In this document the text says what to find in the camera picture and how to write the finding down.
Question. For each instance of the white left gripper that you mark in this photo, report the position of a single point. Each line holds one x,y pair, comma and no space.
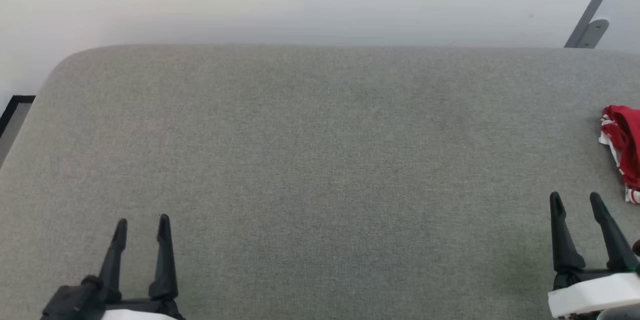
140,311

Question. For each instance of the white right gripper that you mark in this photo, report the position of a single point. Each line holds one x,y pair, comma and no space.
595,292

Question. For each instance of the red basketball jersey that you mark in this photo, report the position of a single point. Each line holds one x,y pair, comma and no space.
627,145

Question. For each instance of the black framed grey board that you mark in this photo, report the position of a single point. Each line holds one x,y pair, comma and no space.
12,120

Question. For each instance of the grey metal brace bar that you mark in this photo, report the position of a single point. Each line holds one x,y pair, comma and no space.
592,15

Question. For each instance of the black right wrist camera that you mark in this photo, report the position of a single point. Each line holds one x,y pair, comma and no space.
636,247

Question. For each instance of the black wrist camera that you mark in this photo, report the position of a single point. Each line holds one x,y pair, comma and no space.
72,302
636,247

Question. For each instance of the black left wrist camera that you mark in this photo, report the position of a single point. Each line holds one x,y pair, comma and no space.
72,302

